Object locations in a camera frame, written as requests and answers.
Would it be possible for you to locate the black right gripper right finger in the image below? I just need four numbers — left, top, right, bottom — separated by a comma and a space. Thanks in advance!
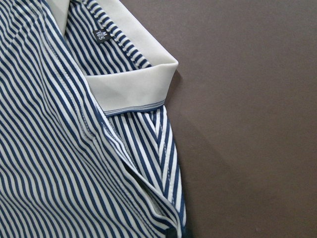
185, 228, 193, 238

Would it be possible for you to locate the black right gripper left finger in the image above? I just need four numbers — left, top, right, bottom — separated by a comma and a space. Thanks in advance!
165, 229, 177, 238

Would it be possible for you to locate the navy white striped polo shirt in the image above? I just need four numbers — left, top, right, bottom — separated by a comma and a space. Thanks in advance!
0, 0, 186, 238

